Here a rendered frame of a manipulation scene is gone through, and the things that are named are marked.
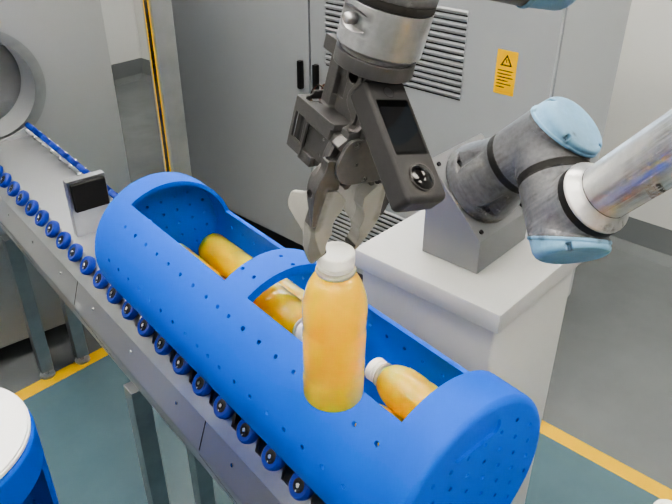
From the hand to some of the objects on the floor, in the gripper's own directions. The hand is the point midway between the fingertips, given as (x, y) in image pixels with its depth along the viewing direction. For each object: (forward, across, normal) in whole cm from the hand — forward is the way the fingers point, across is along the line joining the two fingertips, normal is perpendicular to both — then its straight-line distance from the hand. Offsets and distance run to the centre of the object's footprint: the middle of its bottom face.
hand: (335, 251), depth 70 cm
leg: (+159, -26, -60) cm, 172 cm away
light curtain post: (+162, -63, -107) cm, 204 cm away
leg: (+157, -40, -61) cm, 173 cm away
